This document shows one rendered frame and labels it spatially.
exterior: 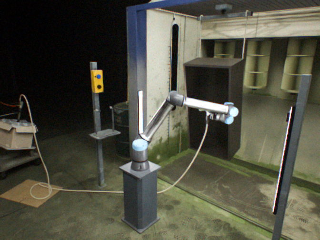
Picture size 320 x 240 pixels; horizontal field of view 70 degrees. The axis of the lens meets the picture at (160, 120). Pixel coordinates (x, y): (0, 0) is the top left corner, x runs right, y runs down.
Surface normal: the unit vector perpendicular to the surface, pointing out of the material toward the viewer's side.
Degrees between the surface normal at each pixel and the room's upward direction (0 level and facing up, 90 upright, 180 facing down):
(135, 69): 90
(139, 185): 90
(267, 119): 57
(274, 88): 90
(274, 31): 90
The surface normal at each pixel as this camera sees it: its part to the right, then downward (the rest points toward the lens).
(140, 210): 0.05, 0.28
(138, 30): 0.74, 0.20
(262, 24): -0.67, 0.20
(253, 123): -0.55, -0.36
